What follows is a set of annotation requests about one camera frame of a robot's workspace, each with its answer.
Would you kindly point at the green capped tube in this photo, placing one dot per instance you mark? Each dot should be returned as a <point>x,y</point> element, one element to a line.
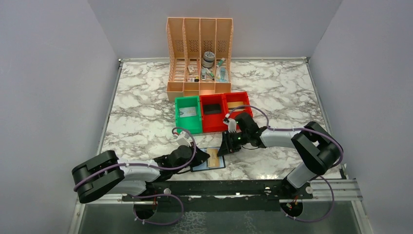
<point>221,61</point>

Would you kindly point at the small white bottle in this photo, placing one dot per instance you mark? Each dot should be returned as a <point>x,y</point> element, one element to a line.
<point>203,74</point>

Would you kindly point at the green plastic bin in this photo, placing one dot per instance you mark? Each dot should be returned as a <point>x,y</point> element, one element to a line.
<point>192,124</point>

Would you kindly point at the silver card in green bin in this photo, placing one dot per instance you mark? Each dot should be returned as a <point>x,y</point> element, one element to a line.
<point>187,112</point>

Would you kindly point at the blue packaged item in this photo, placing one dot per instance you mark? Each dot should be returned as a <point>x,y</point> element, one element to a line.
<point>221,74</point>

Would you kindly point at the round grey tin jar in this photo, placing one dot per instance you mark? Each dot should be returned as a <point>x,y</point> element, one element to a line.
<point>208,59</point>

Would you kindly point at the gold credit card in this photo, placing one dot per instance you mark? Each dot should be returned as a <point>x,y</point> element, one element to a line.
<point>213,160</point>
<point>233,105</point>

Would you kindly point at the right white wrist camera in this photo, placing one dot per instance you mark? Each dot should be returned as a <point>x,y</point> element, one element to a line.
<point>231,124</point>

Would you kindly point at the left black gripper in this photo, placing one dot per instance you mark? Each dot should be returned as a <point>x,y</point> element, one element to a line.
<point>196,157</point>

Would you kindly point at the black card holder wallet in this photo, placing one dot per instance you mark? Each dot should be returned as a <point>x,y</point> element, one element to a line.
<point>203,165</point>

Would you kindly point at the small white box in organizer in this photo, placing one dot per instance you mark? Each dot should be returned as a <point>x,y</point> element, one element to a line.
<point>191,69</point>

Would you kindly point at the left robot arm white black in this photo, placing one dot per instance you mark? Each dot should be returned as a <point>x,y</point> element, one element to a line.
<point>106,173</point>

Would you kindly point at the black VIP credit card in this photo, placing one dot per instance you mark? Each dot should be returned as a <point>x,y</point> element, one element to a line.
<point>211,109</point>

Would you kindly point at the peach desk file organizer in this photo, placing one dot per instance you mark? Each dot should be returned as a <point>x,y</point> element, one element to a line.
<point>188,39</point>

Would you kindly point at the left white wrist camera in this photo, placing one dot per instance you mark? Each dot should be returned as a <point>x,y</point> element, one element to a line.
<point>184,139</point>

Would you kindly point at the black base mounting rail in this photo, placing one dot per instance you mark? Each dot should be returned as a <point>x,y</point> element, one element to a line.
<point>275,188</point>

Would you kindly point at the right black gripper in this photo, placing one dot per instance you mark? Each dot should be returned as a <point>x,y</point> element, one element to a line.
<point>229,141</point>

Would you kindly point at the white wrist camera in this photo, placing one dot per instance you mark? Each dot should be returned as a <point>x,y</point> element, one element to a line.
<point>184,139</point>
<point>231,124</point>

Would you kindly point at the green marker pen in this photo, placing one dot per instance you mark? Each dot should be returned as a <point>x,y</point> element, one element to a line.
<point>210,74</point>

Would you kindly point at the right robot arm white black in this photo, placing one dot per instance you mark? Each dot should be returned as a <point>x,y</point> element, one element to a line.
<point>318,150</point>

